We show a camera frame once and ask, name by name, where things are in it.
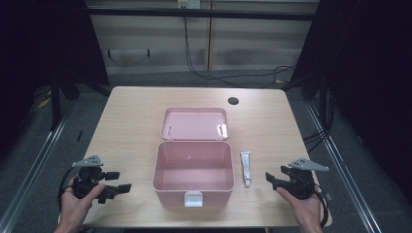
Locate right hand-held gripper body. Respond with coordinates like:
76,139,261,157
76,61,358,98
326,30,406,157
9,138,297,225
281,157,330,200

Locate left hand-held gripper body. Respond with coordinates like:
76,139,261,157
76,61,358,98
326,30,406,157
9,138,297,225
71,154,109,200

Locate white ointment tube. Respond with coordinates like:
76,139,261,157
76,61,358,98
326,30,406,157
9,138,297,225
239,150,253,188

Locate pink plastic storage box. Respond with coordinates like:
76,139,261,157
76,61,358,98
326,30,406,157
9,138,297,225
152,107,236,209

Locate person's right hand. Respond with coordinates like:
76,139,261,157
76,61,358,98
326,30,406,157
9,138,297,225
275,187,326,233

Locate person's left hand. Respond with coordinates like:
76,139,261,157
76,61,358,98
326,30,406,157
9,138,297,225
52,183,107,233

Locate black metal stand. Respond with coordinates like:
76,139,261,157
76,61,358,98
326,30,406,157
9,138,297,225
49,72,63,131
318,72,329,132

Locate yellow floor tape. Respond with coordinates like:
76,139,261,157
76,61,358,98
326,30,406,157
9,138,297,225
37,96,52,110

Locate black curtain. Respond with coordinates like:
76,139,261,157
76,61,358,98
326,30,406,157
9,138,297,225
290,0,412,202
0,0,111,159

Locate black horizontal bar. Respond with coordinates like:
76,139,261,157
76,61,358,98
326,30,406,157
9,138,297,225
86,7,318,22

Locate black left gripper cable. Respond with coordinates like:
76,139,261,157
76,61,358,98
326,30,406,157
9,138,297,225
56,167,78,214

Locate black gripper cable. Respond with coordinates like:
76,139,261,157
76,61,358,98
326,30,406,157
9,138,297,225
56,167,78,214
312,183,330,229

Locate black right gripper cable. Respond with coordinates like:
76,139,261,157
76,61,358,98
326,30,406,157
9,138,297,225
312,183,330,229

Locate black floor cables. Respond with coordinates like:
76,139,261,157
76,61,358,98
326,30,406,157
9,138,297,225
301,128,329,154

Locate metal floor rail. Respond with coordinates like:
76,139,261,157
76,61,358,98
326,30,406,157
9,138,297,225
0,103,77,233
305,102,385,233

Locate black wall cable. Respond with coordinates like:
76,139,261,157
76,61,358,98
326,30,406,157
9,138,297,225
183,16,296,89

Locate white wall socket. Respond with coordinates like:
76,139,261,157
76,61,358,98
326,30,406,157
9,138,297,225
176,0,202,10

